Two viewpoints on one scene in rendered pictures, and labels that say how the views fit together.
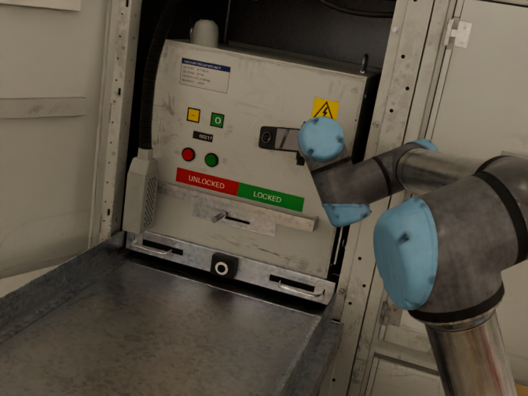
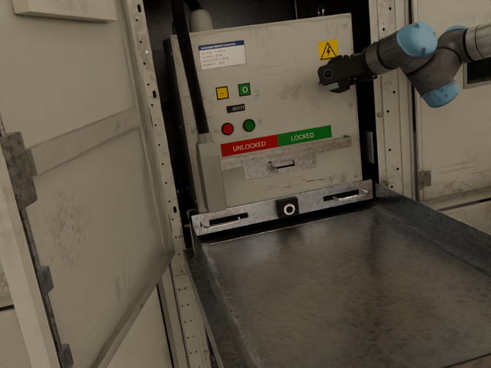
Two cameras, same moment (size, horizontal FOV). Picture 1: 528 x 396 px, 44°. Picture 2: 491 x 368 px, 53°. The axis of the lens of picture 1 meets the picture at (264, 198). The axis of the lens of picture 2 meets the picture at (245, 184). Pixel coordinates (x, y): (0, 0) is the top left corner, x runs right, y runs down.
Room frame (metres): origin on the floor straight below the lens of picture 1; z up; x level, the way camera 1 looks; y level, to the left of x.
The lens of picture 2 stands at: (0.33, 0.77, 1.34)
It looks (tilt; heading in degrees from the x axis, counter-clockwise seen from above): 15 degrees down; 332
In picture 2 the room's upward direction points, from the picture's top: 8 degrees counter-clockwise
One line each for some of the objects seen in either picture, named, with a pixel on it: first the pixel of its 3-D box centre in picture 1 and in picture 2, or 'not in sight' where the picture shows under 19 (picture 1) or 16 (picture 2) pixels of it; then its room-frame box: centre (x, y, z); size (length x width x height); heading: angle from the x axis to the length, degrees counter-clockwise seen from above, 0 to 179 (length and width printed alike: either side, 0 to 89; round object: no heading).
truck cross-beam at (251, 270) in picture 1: (229, 261); (283, 204); (1.47, 0.06, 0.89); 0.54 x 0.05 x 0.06; 75
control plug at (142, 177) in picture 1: (141, 193); (210, 175); (1.44, 0.28, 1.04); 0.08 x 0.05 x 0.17; 165
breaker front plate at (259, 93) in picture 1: (241, 163); (275, 117); (1.45, 0.06, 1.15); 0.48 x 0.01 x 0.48; 75
